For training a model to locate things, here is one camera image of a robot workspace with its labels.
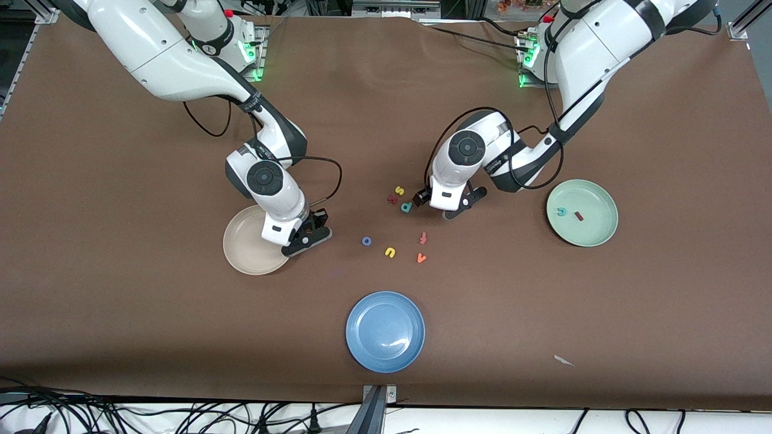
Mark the white paper scrap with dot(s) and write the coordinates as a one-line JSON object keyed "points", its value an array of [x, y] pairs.
{"points": [[564, 360]]}

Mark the green plate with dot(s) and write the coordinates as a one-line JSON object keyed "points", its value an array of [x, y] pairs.
{"points": [[594, 229]]}

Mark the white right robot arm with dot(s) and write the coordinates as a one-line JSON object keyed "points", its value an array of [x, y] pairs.
{"points": [[157, 54]]}

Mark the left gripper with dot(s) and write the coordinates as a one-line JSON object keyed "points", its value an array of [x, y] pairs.
{"points": [[421, 196]]}

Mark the black power plug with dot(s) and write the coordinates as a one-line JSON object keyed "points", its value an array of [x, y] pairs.
{"points": [[263, 425], [313, 421]]}

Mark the blue plate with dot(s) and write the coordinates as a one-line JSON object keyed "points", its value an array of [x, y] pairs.
{"points": [[385, 332]]}

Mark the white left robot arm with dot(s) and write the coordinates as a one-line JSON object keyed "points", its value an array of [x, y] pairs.
{"points": [[603, 42]]}

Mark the brown table mat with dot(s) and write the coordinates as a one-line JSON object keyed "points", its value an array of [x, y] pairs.
{"points": [[120, 301]]}

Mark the silver device box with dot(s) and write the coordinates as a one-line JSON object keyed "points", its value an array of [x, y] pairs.
{"points": [[395, 9]]}

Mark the metal stand bracket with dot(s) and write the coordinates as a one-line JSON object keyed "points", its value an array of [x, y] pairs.
{"points": [[374, 416]]}

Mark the aluminium frame rail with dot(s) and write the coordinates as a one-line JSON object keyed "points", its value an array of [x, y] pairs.
{"points": [[739, 31], [45, 17]]}

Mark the orange floral object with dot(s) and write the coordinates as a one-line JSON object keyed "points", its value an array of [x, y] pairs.
{"points": [[518, 6]]}

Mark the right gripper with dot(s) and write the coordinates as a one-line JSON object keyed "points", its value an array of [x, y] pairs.
{"points": [[316, 219]]}

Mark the beige brown plate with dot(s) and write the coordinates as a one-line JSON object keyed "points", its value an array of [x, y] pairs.
{"points": [[241, 247]]}

